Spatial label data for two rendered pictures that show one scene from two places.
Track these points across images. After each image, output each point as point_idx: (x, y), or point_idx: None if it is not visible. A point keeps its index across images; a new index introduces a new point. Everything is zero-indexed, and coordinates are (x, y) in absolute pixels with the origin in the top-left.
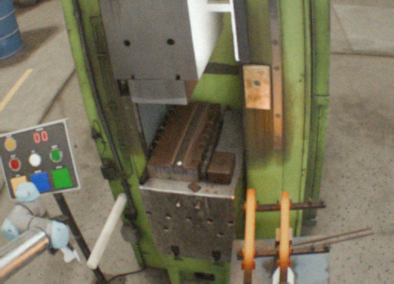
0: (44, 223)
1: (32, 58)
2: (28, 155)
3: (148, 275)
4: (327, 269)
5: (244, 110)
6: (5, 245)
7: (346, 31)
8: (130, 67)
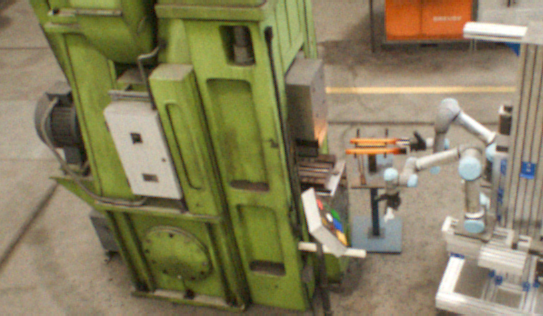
0: (411, 161)
1: None
2: (327, 218)
3: (318, 304)
4: (379, 153)
5: None
6: (436, 156)
7: (22, 157)
8: (318, 127)
